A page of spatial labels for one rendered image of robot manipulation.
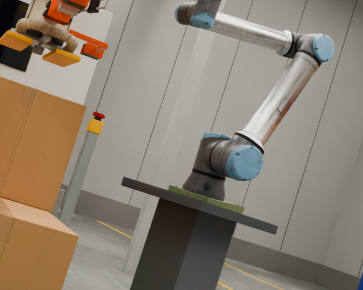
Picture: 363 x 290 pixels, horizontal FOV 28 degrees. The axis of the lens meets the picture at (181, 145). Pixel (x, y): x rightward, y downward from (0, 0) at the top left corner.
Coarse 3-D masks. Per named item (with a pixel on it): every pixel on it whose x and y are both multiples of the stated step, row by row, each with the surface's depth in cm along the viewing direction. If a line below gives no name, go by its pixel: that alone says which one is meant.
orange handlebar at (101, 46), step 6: (84, 0) 226; (54, 6) 255; (60, 12) 254; (72, 30) 294; (78, 36) 295; (84, 36) 295; (90, 42) 297; (96, 42) 297; (102, 42) 298; (96, 48) 311; (102, 48) 302
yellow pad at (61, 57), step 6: (48, 54) 288; (54, 54) 277; (60, 54) 272; (66, 54) 273; (72, 54) 274; (48, 60) 300; (54, 60) 294; (60, 60) 288; (66, 60) 283; (72, 60) 278; (78, 60) 275
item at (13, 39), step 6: (12, 30) 268; (6, 36) 271; (12, 36) 266; (18, 36) 267; (24, 36) 268; (0, 42) 292; (6, 42) 286; (12, 42) 281; (18, 42) 275; (24, 42) 271; (30, 42) 268; (18, 48) 293; (24, 48) 288
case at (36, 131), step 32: (0, 96) 251; (32, 96) 254; (0, 128) 251; (32, 128) 255; (64, 128) 258; (0, 160) 252; (32, 160) 255; (64, 160) 258; (0, 192) 252; (32, 192) 255
